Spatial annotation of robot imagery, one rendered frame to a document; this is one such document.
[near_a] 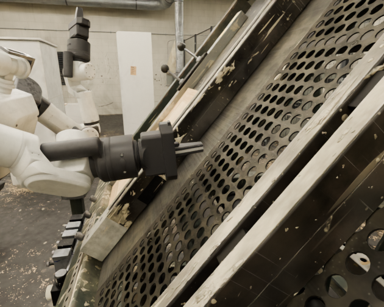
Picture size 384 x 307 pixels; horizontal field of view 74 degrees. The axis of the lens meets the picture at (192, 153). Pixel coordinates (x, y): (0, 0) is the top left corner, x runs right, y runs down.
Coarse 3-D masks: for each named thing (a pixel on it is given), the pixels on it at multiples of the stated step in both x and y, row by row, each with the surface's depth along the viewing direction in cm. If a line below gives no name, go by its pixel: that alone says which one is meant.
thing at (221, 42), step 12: (240, 12) 107; (228, 24) 112; (240, 24) 108; (228, 36) 109; (216, 48) 109; (204, 60) 110; (204, 72) 111; (192, 84) 112; (180, 96) 112; (168, 108) 113; (156, 120) 115
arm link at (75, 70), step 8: (64, 56) 99; (72, 56) 100; (80, 56) 101; (88, 56) 104; (64, 64) 99; (72, 64) 100; (80, 64) 102; (88, 64) 102; (64, 72) 99; (72, 72) 100; (80, 72) 101; (88, 72) 102; (72, 80) 106
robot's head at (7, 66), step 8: (0, 56) 70; (8, 56) 72; (0, 64) 70; (8, 64) 72; (16, 64) 75; (24, 64) 78; (0, 72) 71; (8, 72) 73; (16, 72) 76; (24, 72) 78; (0, 80) 73; (8, 80) 74
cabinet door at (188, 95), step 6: (192, 90) 102; (186, 96) 104; (192, 96) 96; (180, 102) 107; (186, 102) 98; (174, 108) 109; (180, 108) 101; (168, 114) 112; (174, 114) 104; (174, 120) 97; (120, 180) 112; (126, 180) 103; (114, 186) 114; (120, 186) 105; (114, 192) 106; (114, 198) 100; (108, 204) 102
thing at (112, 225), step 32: (288, 0) 61; (256, 32) 62; (224, 64) 63; (256, 64) 64; (224, 96) 65; (192, 128) 66; (128, 192) 68; (96, 224) 72; (128, 224) 71; (96, 256) 72
